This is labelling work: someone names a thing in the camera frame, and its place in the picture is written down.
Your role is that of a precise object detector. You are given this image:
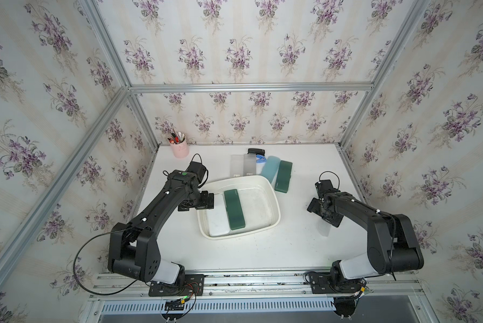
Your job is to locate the white pencil case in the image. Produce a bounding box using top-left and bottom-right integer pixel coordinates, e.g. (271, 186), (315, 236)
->
(206, 195), (230, 238)

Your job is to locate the dark green pencil case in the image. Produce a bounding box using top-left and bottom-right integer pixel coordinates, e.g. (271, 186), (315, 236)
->
(275, 160), (293, 193)
(223, 189), (246, 230)

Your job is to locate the white storage basin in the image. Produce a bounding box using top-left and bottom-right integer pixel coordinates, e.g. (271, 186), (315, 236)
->
(197, 175), (281, 240)

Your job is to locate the light blue pencil case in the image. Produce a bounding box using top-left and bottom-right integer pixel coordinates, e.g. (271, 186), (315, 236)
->
(260, 156), (281, 183)

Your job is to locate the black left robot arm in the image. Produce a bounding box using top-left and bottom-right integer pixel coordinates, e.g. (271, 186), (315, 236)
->
(108, 165), (214, 285)

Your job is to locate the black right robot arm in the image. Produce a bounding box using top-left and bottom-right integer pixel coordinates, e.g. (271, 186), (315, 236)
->
(307, 192), (424, 293)

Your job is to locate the clear plastic box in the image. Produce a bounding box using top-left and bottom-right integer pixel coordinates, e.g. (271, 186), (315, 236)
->
(230, 154), (256, 178)

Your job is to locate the pink pen cup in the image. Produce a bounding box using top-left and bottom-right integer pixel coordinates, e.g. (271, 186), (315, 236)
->
(170, 140), (190, 159)

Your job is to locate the blue tape roll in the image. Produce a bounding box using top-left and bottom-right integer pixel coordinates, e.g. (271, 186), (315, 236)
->
(256, 155), (267, 164)

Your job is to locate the black stapler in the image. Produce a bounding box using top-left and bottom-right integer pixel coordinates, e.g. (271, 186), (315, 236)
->
(248, 148), (265, 156)

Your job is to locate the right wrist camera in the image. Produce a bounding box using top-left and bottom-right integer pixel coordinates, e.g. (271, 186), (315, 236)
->
(315, 180), (338, 199)

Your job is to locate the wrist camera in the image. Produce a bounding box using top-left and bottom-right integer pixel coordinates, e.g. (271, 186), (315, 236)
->
(315, 180), (338, 199)
(186, 161), (209, 187)

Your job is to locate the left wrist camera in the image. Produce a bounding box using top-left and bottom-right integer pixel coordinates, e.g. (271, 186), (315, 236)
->
(186, 161), (209, 187)

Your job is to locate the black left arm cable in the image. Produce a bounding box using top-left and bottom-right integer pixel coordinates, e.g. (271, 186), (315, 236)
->
(72, 229), (139, 296)

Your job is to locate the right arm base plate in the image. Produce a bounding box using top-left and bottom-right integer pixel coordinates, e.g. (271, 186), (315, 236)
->
(305, 271), (367, 295)

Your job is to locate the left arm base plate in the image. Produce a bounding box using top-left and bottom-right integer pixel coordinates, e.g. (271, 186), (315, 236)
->
(148, 274), (205, 297)

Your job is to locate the aluminium front rail frame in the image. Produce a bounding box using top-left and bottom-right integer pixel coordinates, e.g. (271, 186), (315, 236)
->
(80, 269), (438, 322)

